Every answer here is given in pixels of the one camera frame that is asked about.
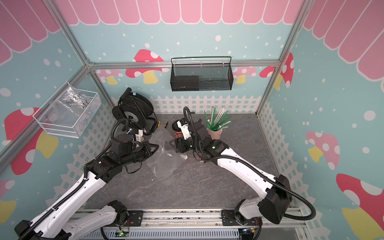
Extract clear bag in basket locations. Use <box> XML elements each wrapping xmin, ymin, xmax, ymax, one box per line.
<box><xmin>56</xmin><ymin>85</ymin><xmax>92</xmax><ymax>127</ymax></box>

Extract green and white straws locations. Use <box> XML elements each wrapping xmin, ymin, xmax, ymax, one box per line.
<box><xmin>203</xmin><ymin>106</ymin><xmax>232</xmax><ymax>132</ymax></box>

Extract black mesh wall basket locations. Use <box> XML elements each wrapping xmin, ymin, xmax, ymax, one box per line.
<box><xmin>171</xmin><ymin>56</ymin><xmax>234</xmax><ymax>92</ymax></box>

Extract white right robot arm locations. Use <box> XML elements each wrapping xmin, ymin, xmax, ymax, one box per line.
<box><xmin>174</xmin><ymin>107</ymin><xmax>317</xmax><ymax>225</ymax></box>

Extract black cable reel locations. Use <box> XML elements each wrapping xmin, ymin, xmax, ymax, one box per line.
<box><xmin>112</xmin><ymin>88</ymin><xmax>159</xmax><ymax>136</ymax></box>

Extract clear plastic carrier bag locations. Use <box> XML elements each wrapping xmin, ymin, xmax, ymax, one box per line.
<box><xmin>145</xmin><ymin>127</ymin><xmax>188</xmax><ymax>181</ymax></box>

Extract pink straw holder cup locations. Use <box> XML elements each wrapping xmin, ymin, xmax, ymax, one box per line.
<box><xmin>208</xmin><ymin>129</ymin><xmax>223</xmax><ymax>140</ymax></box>

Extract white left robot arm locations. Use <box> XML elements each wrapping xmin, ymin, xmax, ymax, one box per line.
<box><xmin>15</xmin><ymin>119</ymin><xmax>159</xmax><ymax>240</ymax></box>

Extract black box in basket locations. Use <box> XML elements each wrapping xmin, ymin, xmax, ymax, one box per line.
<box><xmin>171</xmin><ymin>76</ymin><xmax>200</xmax><ymax>92</ymax></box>

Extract red cartoon milk tea cup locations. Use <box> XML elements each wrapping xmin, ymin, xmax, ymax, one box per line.
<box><xmin>172</xmin><ymin>120</ymin><xmax>184</xmax><ymax>138</ymax></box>

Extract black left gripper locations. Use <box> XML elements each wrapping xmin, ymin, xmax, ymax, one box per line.
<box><xmin>121</xmin><ymin>140</ymin><xmax>160</xmax><ymax>167</ymax></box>

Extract white wire wall basket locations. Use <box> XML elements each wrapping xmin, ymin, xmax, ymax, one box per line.
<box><xmin>33</xmin><ymin>82</ymin><xmax>102</xmax><ymax>139</ymax></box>

